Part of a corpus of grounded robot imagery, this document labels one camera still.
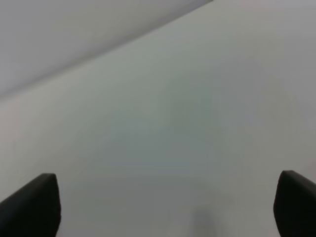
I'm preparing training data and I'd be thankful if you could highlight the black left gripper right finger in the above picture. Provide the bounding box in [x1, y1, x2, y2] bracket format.
[274, 170, 316, 237]

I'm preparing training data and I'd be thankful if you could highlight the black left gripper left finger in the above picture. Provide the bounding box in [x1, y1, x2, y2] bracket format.
[0, 173, 61, 237]

